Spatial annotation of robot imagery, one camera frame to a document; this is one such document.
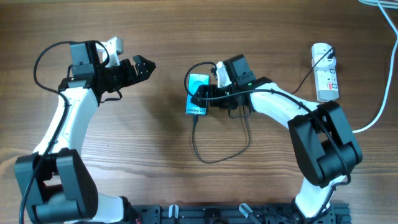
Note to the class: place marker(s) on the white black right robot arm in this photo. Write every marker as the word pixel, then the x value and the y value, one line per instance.
pixel 324 144

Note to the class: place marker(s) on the white power strip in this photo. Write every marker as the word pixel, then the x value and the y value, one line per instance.
pixel 324 67

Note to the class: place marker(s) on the Galaxy S25 smartphone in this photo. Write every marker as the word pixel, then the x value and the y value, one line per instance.
pixel 196 85

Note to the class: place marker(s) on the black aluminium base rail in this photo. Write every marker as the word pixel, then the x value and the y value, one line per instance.
pixel 278 213

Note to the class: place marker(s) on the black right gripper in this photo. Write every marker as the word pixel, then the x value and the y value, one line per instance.
pixel 212 89

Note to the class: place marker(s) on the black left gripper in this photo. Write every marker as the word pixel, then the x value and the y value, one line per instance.
pixel 129 78

